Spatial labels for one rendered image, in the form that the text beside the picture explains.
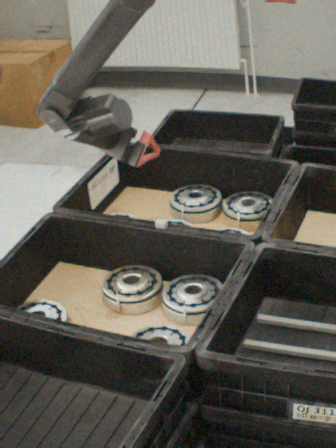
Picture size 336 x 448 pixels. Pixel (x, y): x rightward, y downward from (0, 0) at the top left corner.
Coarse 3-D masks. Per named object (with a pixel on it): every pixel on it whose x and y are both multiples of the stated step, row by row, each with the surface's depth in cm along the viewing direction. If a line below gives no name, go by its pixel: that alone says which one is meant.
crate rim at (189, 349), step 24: (48, 216) 142; (72, 216) 141; (24, 240) 135; (216, 240) 130; (240, 240) 129; (0, 264) 129; (240, 264) 123; (24, 312) 117; (216, 312) 113; (120, 336) 110; (192, 336) 109; (192, 360) 107
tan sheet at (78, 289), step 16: (64, 272) 144; (80, 272) 143; (96, 272) 143; (48, 288) 139; (64, 288) 139; (80, 288) 139; (96, 288) 138; (64, 304) 135; (80, 304) 135; (96, 304) 134; (160, 304) 133; (80, 320) 131; (96, 320) 130; (112, 320) 130; (128, 320) 130; (144, 320) 129; (160, 320) 129
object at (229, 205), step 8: (240, 192) 157; (248, 192) 157; (256, 192) 156; (224, 200) 155; (232, 200) 155; (264, 200) 154; (224, 208) 152; (232, 208) 152; (264, 208) 151; (232, 216) 150; (240, 216) 149; (248, 216) 149; (256, 216) 149
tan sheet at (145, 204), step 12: (132, 192) 168; (144, 192) 167; (156, 192) 167; (168, 192) 166; (120, 204) 164; (132, 204) 163; (144, 204) 163; (156, 204) 162; (168, 204) 162; (144, 216) 159; (156, 216) 158; (168, 216) 158
